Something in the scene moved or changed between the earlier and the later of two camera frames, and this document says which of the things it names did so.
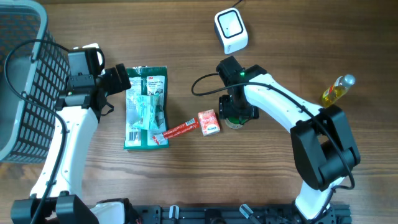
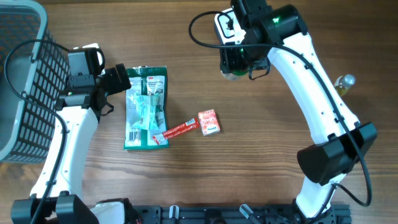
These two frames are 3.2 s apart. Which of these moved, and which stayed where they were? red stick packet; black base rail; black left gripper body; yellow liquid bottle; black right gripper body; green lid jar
Moved: green lid jar; black right gripper body
Stayed: yellow liquid bottle; black base rail; black left gripper body; red stick packet
